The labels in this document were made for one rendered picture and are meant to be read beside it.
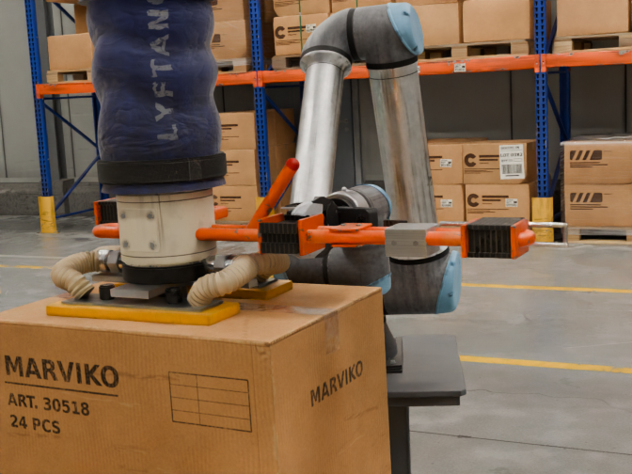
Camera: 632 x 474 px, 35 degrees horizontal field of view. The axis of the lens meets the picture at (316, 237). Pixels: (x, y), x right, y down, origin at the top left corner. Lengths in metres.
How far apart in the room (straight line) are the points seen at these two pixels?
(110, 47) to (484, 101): 8.64
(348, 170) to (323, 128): 8.58
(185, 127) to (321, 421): 0.53
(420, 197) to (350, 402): 0.71
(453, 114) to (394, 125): 8.06
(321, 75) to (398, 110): 0.19
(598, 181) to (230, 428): 7.24
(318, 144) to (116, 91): 0.54
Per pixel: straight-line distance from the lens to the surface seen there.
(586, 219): 8.67
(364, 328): 1.75
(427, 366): 2.45
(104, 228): 1.83
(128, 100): 1.68
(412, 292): 2.34
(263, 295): 1.75
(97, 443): 1.73
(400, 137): 2.23
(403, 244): 1.53
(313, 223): 1.63
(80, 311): 1.74
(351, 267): 1.92
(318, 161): 2.06
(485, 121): 10.19
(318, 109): 2.12
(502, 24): 8.80
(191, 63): 1.68
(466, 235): 1.49
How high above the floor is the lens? 1.44
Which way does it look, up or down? 9 degrees down
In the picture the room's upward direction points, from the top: 3 degrees counter-clockwise
